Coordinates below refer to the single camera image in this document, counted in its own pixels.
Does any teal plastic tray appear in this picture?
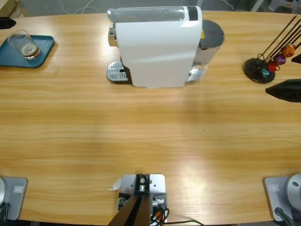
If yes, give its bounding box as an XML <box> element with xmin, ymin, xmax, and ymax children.
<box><xmin>0</xmin><ymin>34</ymin><xmax>56</xmax><ymax>69</ymax></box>

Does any smooth red coffee capsule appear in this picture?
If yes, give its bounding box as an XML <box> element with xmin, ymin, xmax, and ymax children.
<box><xmin>267</xmin><ymin>61</ymin><xmax>279</xmax><ymax>73</ymax></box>

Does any black cable from block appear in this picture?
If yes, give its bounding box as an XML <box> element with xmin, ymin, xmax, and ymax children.
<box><xmin>164</xmin><ymin>220</ymin><xmax>205</xmax><ymax>226</ymax></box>

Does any dark camera post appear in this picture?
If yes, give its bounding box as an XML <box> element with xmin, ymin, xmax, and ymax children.
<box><xmin>108</xmin><ymin>174</ymin><xmax>151</xmax><ymax>226</ymax></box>

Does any white metal frame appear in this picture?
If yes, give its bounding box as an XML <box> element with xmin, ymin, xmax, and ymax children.
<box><xmin>249</xmin><ymin>0</ymin><xmax>271</xmax><ymax>12</ymax></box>

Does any black base cable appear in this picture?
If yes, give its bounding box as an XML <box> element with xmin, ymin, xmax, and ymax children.
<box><xmin>0</xmin><ymin>202</ymin><xmax>11</xmax><ymax>222</ymax></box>
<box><xmin>274</xmin><ymin>207</ymin><xmax>296</xmax><ymax>226</ymax></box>

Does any clear drinking glass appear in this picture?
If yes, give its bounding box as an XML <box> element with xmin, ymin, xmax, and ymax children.
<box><xmin>7</xmin><ymin>29</ymin><xmax>42</xmax><ymax>61</ymax></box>

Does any orange and black cable bundle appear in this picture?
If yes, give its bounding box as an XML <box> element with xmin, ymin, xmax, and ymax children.
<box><xmin>150</xmin><ymin>207</ymin><xmax>170</xmax><ymax>226</ymax></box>

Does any black rod capsule holder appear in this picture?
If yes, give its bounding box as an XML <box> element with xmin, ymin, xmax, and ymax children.
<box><xmin>243</xmin><ymin>15</ymin><xmax>301</xmax><ymax>84</ymax></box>

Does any white mounting block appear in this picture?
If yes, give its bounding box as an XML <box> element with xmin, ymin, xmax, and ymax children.
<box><xmin>120</xmin><ymin>173</ymin><xmax>168</xmax><ymax>224</ymax></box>

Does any thin white looped cable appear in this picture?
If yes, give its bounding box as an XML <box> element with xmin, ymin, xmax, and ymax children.
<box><xmin>57</xmin><ymin>0</ymin><xmax>101</xmax><ymax>15</ymax></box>

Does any orange coffee capsule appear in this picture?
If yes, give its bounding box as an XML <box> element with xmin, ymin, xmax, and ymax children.
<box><xmin>282</xmin><ymin>45</ymin><xmax>296</xmax><ymax>58</ymax></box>

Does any purple coffee capsule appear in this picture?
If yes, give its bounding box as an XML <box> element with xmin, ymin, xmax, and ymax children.
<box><xmin>274</xmin><ymin>53</ymin><xmax>286</xmax><ymax>65</ymax></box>

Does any white capsule coffee machine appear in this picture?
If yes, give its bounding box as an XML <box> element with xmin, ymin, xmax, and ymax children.
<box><xmin>107</xmin><ymin>6</ymin><xmax>203</xmax><ymax>89</ymax></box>

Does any white tape tag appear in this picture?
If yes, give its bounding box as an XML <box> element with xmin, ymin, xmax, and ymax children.
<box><xmin>108</xmin><ymin>178</ymin><xmax>122</xmax><ymax>191</ymax></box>

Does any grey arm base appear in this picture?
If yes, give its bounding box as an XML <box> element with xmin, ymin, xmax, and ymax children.
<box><xmin>262</xmin><ymin>173</ymin><xmax>301</xmax><ymax>222</ymax></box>
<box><xmin>0</xmin><ymin>177</ymin><xmax>28</xmax><ymax>221</ymax></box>

